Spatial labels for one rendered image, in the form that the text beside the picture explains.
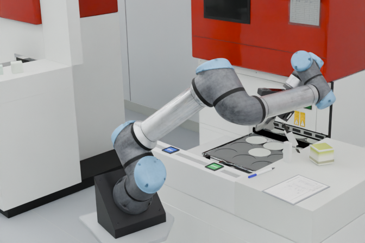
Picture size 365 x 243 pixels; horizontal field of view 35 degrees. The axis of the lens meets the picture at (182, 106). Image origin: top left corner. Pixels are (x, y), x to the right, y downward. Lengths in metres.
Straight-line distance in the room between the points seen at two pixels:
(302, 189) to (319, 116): 0.59
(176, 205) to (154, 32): 3.31
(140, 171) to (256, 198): 0.46
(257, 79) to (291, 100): 0.88
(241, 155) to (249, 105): 0.80
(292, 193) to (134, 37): 3.99
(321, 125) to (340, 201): 0.59
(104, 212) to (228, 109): 0.65
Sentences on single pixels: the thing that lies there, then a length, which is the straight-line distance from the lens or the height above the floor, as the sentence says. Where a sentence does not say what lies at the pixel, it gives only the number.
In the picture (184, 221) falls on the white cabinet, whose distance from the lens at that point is 2.53.
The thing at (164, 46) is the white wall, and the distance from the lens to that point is 5.58.
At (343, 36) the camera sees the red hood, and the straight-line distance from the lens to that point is 2.64.
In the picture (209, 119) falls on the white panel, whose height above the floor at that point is 0.88.
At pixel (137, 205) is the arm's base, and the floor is 0.93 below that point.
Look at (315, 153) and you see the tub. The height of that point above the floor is 1.01.
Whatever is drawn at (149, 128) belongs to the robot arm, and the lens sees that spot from 2.01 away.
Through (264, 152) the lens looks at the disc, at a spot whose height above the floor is 0.90.
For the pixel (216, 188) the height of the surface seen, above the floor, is 0.90.
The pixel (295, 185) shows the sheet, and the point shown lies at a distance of 2.21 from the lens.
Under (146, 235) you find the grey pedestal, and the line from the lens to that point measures 2.18.
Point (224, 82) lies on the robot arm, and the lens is 1.86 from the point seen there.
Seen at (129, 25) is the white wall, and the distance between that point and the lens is 5.94.
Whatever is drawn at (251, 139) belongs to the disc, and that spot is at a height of 0.90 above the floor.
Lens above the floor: 1.92
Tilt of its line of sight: 18 degrees down
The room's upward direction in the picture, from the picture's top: 2 degrees counter-clockwise
